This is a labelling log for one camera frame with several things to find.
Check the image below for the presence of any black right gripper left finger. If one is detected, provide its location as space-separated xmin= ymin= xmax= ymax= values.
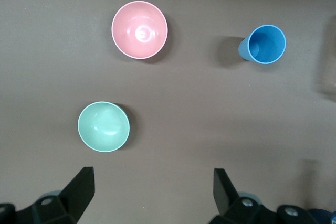
xmin=0 ymin=166 xmax=96 ymax=224

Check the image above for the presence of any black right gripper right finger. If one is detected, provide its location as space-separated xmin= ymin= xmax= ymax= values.
xmin=213 ymin=167 xmax=321 ymax=224

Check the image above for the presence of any green bowl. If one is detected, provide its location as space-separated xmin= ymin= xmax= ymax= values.
xmin=77 ymin=101 xmax=131 ymax=154

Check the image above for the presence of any pink bowl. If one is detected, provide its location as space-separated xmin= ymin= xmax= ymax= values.
xmin=111 ymin=1 xmax=169 ymax=60

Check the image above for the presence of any blue cup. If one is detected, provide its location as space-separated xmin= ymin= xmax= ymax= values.
xmin=238 ymin=24 xmax=287 ymax=65

